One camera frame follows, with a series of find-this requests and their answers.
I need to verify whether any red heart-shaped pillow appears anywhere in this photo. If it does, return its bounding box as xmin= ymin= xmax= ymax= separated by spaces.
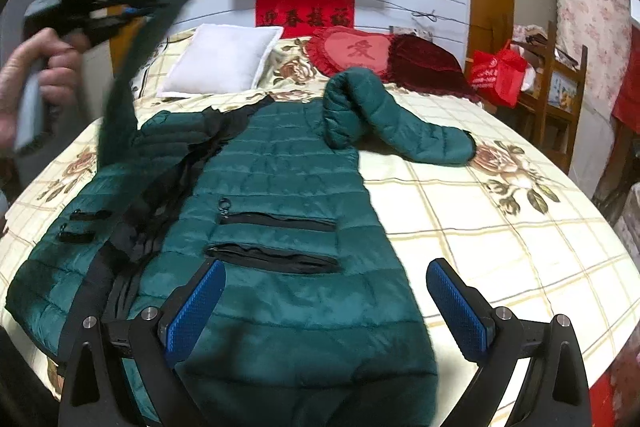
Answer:
xmin=305 ymin=27 xmax=397 ymax=84

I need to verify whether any red plastic bag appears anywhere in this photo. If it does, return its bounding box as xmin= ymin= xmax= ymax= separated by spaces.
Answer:
xmin=465 ymin=39 xmax=528 ymax=109

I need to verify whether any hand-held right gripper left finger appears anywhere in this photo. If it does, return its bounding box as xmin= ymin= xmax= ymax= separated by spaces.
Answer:
xmin=58 ymin=258 xmax=227 ymax=427

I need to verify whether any floral pink curtain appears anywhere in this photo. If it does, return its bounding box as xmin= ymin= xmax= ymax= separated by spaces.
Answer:
xmin=552 ymin=0 xmax=635 ymax=120

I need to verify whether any green puffer coat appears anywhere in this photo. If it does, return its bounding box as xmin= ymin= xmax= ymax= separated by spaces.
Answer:
xmin=5 ymin=0 xmax=476 ymax=423

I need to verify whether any white pillow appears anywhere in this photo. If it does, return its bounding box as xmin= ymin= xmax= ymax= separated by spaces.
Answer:
xmin=156 ymin=24 xmax=284 ymax=98

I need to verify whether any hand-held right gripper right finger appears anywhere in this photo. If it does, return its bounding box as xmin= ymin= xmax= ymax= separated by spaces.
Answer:
xmin=425 ymin=258 xmax=591 ymax=427

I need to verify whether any red wall banner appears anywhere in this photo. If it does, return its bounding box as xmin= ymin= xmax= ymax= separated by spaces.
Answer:
xmin=255 ymin=0 xmax=356 ymax=28

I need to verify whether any dark red velvet cushion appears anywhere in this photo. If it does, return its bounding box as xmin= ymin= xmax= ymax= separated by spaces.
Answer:
xmin=382 ymin=34 xmax=482 ymax=104

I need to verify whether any person's left hand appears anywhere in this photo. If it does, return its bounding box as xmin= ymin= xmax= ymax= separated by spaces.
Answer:
xmin=0 ymin=27 xmax=83 ymax=138

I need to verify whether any wooden chair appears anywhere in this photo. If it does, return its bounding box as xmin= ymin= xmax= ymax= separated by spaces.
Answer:
xmin=515 ymin=21 xmax=590 ymax=175

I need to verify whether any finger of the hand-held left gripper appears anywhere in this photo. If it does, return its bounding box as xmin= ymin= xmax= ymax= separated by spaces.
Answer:
xmin=82 ymin=0 xmax=173 ymax=52

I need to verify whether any floral checked bed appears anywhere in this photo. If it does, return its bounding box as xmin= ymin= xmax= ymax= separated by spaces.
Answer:
xmin=0 ymin=27 xmax=626 ymax=413

